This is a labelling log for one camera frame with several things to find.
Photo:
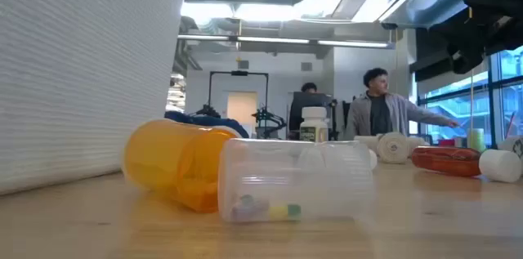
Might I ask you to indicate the slim orange pill bottle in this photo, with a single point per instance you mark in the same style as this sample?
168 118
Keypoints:
445 161

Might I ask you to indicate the white aspirin bottle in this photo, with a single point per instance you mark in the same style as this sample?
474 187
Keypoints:
314 122

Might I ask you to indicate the clear pill bottle with pills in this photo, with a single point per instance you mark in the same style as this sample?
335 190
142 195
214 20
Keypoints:
286 181

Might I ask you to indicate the large amber pill bottle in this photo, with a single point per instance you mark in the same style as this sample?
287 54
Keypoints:
171 161

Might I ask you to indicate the white perforated plastic basket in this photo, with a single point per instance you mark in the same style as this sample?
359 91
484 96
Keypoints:
81 67

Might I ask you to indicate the black background robot arm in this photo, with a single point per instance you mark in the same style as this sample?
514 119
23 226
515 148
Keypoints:
208 111
265 115

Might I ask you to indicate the yellow-green roll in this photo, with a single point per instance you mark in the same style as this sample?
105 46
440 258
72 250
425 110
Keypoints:
476 140

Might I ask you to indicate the red box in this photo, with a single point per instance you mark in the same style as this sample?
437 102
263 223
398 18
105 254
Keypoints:
446 143

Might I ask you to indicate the white pack with blue symbols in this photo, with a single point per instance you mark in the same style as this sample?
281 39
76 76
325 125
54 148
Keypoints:
517 144

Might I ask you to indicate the person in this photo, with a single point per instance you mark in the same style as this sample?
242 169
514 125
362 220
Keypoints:
380 112
309 87

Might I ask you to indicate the black monitor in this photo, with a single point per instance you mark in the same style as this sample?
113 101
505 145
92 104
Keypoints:
304 104

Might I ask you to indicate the long ceiling light bar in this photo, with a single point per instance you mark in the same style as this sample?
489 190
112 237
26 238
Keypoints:
271 40

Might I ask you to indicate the blue cloth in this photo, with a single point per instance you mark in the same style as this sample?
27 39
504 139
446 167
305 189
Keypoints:
204 120

